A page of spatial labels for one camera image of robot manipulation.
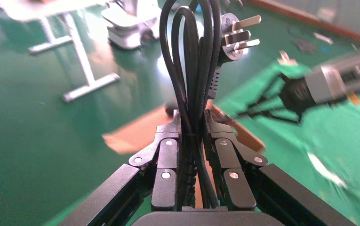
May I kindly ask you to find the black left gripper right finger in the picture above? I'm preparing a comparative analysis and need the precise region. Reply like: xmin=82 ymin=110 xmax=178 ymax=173
xmin=203 ymin=109 xmax=358 ymax=226

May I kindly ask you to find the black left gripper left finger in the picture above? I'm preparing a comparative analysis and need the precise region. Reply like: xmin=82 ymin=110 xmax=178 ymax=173
xmin=58 ymin=109 xmax=182 ymax=226

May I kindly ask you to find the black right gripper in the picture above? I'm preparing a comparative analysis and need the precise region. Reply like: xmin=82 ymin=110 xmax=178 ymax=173
xmin=234 ymin=74 xmax=317 ymax=125

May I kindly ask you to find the black power cable with plug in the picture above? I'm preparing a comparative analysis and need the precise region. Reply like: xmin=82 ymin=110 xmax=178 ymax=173
xmin=159 ymin=0 xmax=262 ymax=210

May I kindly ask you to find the open brown cardboard box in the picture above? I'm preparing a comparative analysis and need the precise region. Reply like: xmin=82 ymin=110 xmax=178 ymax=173
xmin=102 ymin=99 xmax=266 ymax=208

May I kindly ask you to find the green table cloth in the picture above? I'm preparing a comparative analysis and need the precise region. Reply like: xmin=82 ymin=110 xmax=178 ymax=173
xmin=42 ymin=59 xmax=360 ymax=226

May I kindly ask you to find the white table with legs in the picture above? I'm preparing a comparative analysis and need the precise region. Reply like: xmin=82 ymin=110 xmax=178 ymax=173
xmin=0 ymin=0 xmax=121 ymax=104

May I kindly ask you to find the white wheeled background robot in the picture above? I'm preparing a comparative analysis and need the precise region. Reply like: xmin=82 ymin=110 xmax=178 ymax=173
xmin=101 ymin=0 xmax=167 ymax=51

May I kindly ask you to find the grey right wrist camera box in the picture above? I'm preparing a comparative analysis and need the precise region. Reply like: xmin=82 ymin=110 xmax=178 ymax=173
xmin=304 ymin=43 xmax=360 ymax=105

